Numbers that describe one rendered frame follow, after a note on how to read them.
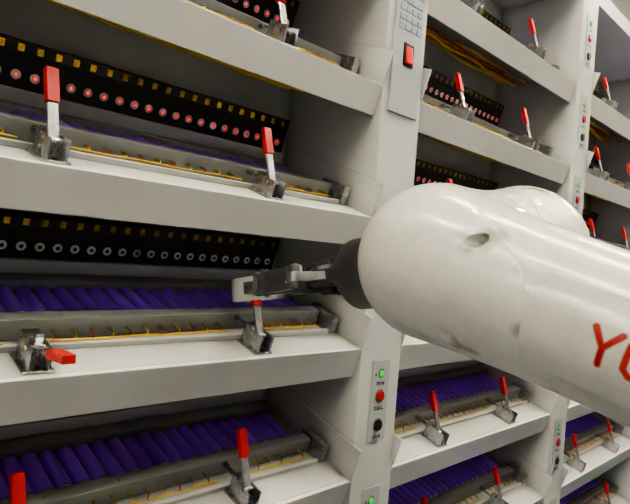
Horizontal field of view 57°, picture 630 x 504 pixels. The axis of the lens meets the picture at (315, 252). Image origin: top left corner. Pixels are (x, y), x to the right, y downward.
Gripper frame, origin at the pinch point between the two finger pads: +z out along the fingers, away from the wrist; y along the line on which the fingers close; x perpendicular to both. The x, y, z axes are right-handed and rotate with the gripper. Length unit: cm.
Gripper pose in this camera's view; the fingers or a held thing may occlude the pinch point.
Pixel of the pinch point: (257, 288)
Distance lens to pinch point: 73.6
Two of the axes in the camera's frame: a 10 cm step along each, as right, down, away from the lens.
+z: -7.1, 1.3, 6.9
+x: -0.6, -9.9, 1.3
